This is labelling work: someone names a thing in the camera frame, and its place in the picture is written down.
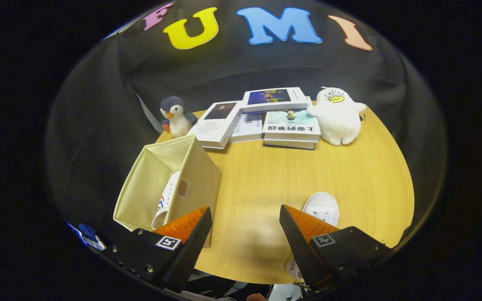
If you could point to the thin white book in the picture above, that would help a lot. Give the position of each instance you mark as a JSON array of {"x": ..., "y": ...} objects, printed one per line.
[{"x": 249, "y": 127}]

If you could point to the white striped canvas shoe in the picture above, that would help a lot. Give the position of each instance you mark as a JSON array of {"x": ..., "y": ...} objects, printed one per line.
[
  {"x": 167, "y": 198},
  {"x": 322, "y": 207}
]

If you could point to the black backdrop cloth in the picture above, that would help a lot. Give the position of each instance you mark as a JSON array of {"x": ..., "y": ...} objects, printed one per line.
[{"x": 98, "y": 125}]

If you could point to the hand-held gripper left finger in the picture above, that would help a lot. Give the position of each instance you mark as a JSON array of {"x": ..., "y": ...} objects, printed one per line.
[{"x": 191, "y": 255}]

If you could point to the beige fabric storage box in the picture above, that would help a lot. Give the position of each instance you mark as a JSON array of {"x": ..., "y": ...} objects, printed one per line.
[{"x": 201, "y": 175}]

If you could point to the white book with dark portrait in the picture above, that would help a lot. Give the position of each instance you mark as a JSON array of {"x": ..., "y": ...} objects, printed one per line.
[{"x": 216, "y": 125}]

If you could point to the book with blue cover photo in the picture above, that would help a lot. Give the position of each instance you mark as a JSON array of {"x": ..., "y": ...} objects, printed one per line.
[{"x": 274, "y": 98}]

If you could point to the blue and white object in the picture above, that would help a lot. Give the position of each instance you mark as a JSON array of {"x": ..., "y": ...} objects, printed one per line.
[{"x": 90, "y": 236}]

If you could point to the thick book with teal cover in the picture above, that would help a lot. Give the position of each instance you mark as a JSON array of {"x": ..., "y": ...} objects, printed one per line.
[{"x": 293, "y": 125}]

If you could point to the grey penguin plush toy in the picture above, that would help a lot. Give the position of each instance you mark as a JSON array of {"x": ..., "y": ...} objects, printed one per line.
[{"x": 177, "y": 119}]

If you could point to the white duck plush toy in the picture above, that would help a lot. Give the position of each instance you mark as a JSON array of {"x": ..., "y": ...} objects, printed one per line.
[{"x": 337, "y": 121}]

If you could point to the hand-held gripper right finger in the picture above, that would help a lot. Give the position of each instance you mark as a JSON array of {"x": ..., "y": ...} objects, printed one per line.
[{"x": 301, "y": 251}]

